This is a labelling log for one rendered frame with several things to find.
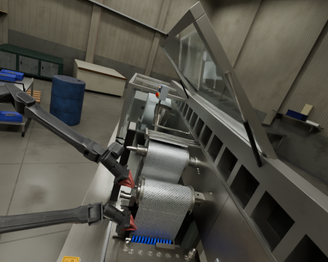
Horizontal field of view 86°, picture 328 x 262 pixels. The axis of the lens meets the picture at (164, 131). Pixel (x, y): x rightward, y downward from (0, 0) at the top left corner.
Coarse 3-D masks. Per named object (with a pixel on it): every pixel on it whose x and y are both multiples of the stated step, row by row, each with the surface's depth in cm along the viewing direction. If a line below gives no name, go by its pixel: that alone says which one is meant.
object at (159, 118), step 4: (156, 116) 144; (160, 116) 142; (164, 116) 142; (168, 116) 144; (156, 120) 145; (160, 120) 144; (164, 120) 144; (160, 124) 146; (156, 128) 149; (160, 128) 151
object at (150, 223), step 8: (136, 216) 84; (144, 216) 84; (152, 216) 85; (160, 216) 85; (168, 216) 86; (176, 216) 86; (184, 216) 87; (136, 224) 86; (144, 224) 86; (152, 224) 87; (160, 224) 87; (168, 224) 88; (176, 224) 88; (136, 232) 88; (144, 232) 88; (152, 232) 89; (160, 232) 89; (168, 232) 90; (176, 232) 91; (168, 240) 92
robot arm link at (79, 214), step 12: (96, 204) 76; (0, 216) 53; (12, 216) 55; (24, 216) 57; (36, 216) 59; (48, 216) 62; (60, 216) 64; (72, 216) 67; (84, 216) 70; (96, 216) 74; (0, 228) 52; (12, 228) 54; (24, 228) 56
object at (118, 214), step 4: (128, 208) 88; (116, 212) 81; (120, 212) 82; (124, 212) 86; (116, 216) 80; (120, 216) 81; (124, 216) 83; (112, 220) 80; (116, 220) 80; (120, 220) 81; (124, 220) 81; (116, 224) 82; (120, 224) 81; (124, 224) 79; (116, 228) 82; (120, 228) 79; (116, 232) 80
